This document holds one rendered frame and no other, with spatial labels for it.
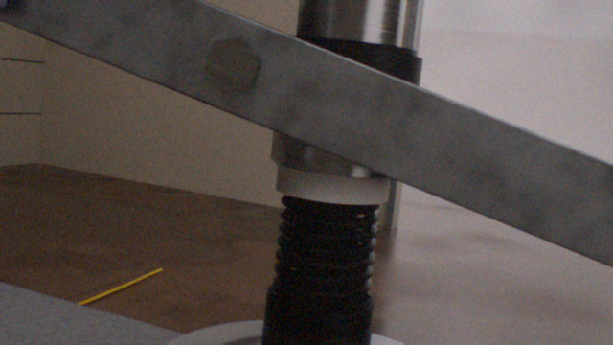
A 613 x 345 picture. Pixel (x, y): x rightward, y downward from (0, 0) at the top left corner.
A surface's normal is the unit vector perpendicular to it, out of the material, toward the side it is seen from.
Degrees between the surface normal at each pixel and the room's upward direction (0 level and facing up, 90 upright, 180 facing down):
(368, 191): 90
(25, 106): 90
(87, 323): 0
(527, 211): 90
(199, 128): 90
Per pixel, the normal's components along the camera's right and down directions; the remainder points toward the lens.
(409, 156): -0.08, 0.11
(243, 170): -0.40, 0.07
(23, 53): 0.91, 0.14
